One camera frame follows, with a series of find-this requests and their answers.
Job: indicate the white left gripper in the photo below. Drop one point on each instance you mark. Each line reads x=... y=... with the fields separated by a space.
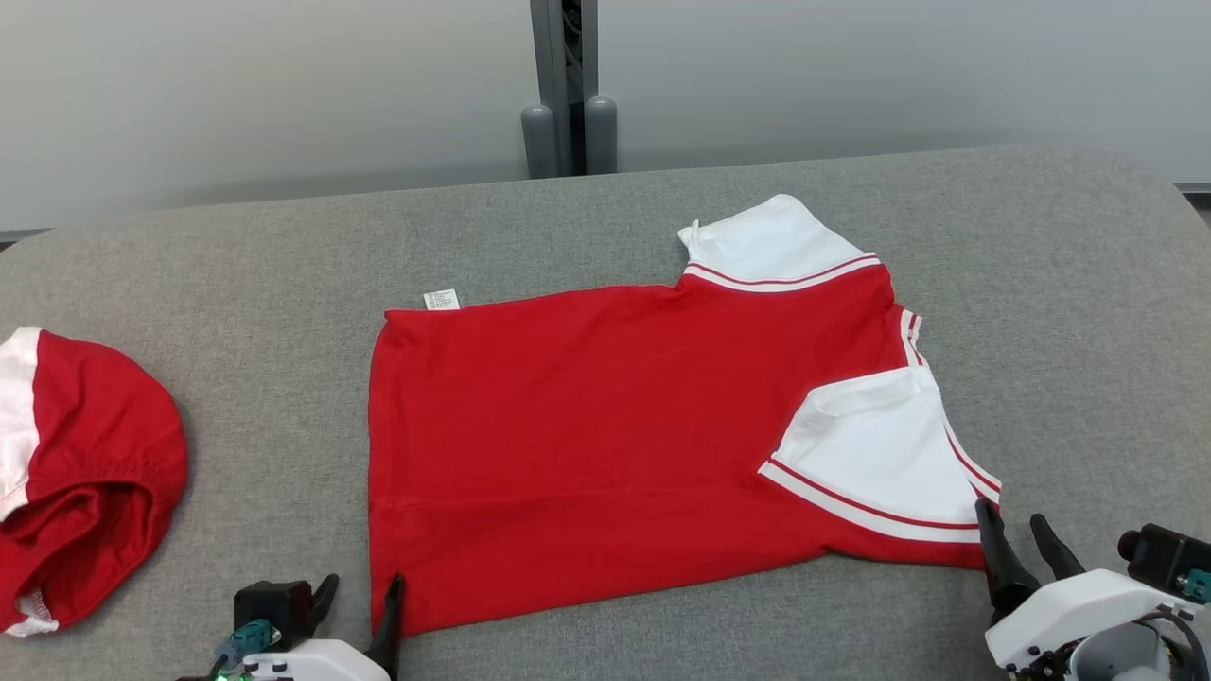
x=322 y=662

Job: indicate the grey metal partition post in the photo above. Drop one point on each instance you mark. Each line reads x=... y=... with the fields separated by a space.
x=549 y=57

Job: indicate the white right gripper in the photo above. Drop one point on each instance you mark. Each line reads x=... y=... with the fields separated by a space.
x=1069 y=605

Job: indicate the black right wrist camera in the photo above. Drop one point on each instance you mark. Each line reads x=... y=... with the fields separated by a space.
x=1159 y=553

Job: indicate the red white shorts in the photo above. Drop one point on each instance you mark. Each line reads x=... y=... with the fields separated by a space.
x=104 y=426

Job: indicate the red white basketball jersey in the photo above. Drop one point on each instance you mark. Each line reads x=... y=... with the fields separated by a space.
x=615 y=426

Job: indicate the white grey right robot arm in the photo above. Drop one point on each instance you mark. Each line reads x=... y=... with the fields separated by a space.
x=1121 y=657

